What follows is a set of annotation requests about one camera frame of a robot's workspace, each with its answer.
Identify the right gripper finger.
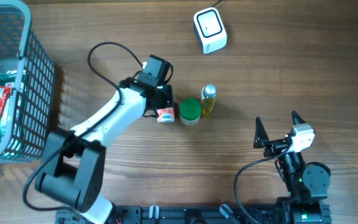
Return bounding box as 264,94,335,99
291,111,306,125
254,116,269,142

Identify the red tissue pack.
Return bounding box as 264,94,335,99
157,107,175,123

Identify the green lid jar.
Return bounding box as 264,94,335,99
180,98,201,126

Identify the yellow oil bottle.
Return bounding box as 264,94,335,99
201,84,217,116

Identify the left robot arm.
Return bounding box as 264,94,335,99
35,55,173,223

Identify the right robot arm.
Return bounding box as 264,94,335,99
254,111,332,224

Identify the white barcode scanner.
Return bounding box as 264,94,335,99
193,7,227,54

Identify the grey plastic mesh basket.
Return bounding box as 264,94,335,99
0,1,56,164

